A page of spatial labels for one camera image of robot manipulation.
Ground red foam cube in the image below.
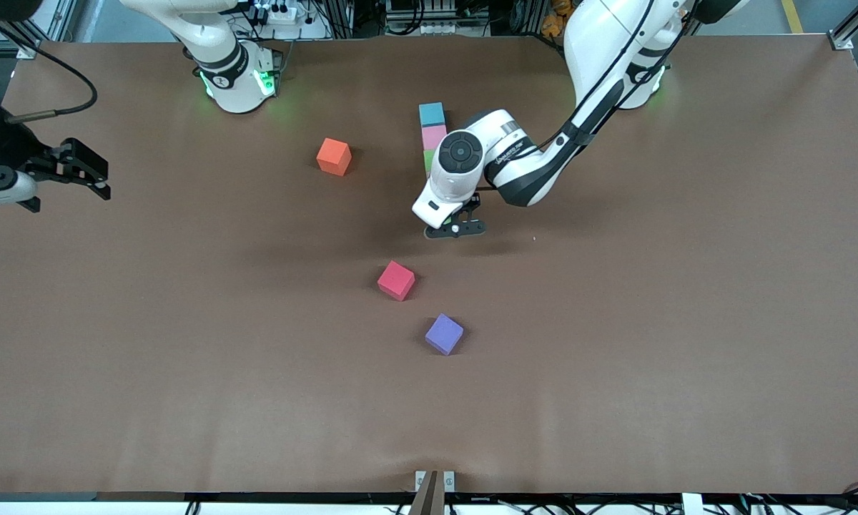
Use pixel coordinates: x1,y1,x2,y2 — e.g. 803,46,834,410
377,260,416,303

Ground orange foam cube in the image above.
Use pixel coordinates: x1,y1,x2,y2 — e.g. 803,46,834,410
316,137,353,177

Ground purple foam cube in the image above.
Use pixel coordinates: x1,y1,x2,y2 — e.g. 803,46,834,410
424,313,465,356

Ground grey metal equipment rack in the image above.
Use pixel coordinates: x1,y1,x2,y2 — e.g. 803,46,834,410
385,0,473,35

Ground orange packaged goods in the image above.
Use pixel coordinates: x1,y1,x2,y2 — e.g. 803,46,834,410
541,0,573,36

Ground white power strip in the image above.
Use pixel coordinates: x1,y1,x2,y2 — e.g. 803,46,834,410
254,2,308,26

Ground aluminium frame post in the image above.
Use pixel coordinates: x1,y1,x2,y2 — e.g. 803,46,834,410
0,18,44,59
829,0,858,51

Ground small metal table bracket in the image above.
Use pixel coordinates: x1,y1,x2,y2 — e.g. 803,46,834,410
415,470,456,493

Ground white table frame rail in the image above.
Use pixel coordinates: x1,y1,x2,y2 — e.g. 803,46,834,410
0,499,858,515

